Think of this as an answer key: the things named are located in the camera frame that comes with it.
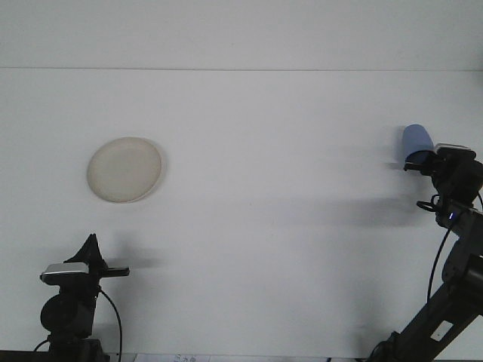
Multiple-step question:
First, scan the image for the pale blue cup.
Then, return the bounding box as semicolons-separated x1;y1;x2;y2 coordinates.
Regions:
401;124;435;163

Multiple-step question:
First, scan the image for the pale round plate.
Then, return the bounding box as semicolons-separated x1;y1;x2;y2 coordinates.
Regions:
86;136;168;204

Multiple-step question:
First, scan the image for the black base panel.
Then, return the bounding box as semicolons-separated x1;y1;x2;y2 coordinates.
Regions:
0;350;50;362

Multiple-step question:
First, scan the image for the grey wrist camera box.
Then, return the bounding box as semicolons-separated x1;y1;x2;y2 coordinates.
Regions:
433;143;477;158
40;263;91;286

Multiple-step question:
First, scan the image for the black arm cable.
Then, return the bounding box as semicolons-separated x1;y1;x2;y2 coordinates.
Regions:
98;287;124;357
426;224;454;302

